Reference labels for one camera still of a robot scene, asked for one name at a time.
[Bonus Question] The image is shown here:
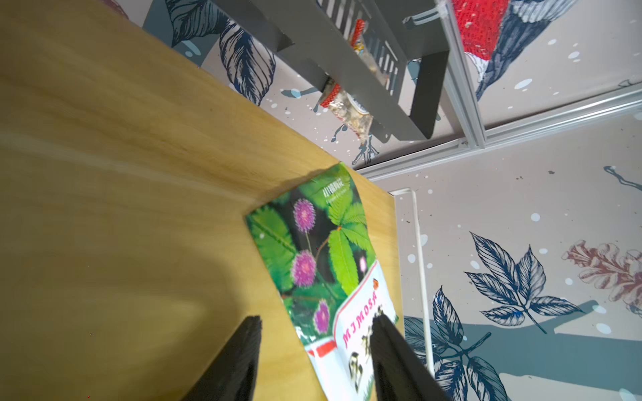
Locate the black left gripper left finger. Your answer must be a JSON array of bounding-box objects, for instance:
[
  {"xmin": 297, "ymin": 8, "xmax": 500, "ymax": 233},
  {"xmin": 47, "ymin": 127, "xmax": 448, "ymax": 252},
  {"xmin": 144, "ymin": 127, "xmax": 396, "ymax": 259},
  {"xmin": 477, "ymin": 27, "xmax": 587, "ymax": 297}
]
[{"xmin": 182, "ymin": 316, "xmax": 262, "ymax": 401}]

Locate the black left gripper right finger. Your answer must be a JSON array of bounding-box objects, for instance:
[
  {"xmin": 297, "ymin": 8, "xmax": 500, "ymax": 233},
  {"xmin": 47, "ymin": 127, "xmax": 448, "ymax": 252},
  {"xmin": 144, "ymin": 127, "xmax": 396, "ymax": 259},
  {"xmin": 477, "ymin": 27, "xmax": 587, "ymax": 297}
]
[{"xmin": 370, "ymin": 314, "xmax": 449, "ymax": 401}]

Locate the mimosa seed bag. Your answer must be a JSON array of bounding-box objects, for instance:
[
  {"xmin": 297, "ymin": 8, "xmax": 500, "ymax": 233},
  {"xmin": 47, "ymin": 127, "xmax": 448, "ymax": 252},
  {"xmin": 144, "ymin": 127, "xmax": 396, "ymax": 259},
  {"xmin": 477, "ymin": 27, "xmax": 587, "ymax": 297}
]
[{"xmin": 246, "ymin": 163, "xmax": 398, "ymax": 400}]

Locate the wooden two-tier shelf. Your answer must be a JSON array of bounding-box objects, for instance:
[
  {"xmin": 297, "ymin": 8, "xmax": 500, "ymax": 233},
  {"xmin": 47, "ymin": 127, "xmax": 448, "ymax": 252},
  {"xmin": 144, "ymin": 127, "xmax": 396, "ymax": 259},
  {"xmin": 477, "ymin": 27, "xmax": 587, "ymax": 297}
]
[{"xmin": 0, "ymin": 0, "xmax": 436, "ymax": 401}]

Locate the snack bar packet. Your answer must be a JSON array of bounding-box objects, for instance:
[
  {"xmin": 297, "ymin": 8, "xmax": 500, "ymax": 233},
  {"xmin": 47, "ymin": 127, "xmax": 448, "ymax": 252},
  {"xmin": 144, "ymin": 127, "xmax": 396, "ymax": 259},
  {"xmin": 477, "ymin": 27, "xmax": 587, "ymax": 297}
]
[{"xmin": 319, "ymin": 19, "xmax": 386, "ymax": 145}]

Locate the black wire basket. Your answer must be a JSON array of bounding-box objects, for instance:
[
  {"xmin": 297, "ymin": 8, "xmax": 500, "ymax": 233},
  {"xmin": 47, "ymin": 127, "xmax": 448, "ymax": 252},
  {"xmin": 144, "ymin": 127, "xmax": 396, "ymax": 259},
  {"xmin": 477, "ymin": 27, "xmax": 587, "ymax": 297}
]
[{"xmin": 216, "ymin": 0, "xmax": 450, "ymax": 140}]

